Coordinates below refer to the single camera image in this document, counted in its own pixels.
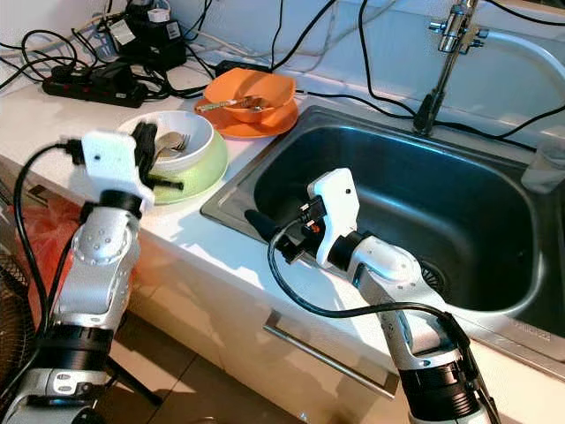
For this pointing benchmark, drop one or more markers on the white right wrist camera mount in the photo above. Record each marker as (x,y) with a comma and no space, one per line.
(335,203)

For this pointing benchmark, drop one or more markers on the wide white drawer front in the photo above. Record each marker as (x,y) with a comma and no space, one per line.
(353,406)

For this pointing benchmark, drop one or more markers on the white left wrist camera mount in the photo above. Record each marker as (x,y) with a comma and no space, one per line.
(115,163)

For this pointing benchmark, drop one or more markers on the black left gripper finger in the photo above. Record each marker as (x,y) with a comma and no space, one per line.
(168,183)
(144,137)

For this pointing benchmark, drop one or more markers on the small flat black adapter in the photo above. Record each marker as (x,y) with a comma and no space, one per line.
(243,67)

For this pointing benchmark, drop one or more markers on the orange plate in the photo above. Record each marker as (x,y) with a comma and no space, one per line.
(247,130)

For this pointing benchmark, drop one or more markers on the orange bowl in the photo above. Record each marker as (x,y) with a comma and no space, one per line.
(256,84)

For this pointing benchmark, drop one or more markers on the red plastic bag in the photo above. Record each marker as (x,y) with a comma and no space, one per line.
(53,256)

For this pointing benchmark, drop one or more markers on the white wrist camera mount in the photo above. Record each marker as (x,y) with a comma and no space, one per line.
(115,163)
(335,203)

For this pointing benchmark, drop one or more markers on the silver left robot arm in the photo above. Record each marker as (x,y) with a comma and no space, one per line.
(106,256)

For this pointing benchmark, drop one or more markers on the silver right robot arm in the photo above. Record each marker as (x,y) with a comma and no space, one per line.
(393,265)

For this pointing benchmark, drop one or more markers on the clear drinking glass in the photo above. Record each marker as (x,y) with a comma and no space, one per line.
(543,168)

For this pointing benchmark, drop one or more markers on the black stand legs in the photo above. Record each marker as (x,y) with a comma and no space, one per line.
(146,389)

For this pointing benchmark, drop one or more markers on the metal faucet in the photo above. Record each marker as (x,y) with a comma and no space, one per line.
(441,84)

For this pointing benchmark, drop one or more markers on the black power adapter white label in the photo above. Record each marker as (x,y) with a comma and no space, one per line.
(154,49)

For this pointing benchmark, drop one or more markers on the stainless steel sink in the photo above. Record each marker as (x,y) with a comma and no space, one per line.
(477,203)

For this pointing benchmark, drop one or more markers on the metal fork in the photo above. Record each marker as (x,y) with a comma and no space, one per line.
(178,143)

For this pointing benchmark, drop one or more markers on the light green plate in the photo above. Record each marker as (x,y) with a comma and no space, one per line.
(207,181)

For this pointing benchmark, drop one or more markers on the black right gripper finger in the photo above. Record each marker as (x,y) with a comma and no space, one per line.
(265,226)

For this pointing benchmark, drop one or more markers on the black power strip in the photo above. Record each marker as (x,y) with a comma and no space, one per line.
(79,90)

